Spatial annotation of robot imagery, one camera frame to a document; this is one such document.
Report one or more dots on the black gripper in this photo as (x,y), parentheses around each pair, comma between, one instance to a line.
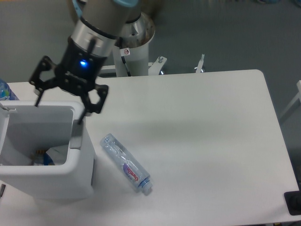
(78,68)

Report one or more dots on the white paper wrapper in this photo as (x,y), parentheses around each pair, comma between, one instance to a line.
(56,155)

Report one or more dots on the clear plastic water bottle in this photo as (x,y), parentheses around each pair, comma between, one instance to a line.
(136,174)

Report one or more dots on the white plastic trash can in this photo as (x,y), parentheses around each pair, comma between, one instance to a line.
(25,128)

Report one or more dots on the blue labelled bottle at edge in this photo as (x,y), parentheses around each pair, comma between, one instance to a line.
(6,93)

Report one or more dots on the blue snack package in bin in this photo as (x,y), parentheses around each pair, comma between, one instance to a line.
(41,158)

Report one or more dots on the dark object at left edge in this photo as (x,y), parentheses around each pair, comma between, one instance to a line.
(2,190)

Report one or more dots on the black clamp at table corner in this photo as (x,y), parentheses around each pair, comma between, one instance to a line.
(293,202)

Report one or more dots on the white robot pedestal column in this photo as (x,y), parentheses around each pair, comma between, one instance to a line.
(131,51)

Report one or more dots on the white pedestal base frame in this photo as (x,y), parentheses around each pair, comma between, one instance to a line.
(154,68)

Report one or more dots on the white frame at right edge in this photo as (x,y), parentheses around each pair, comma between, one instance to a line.
(292,106)

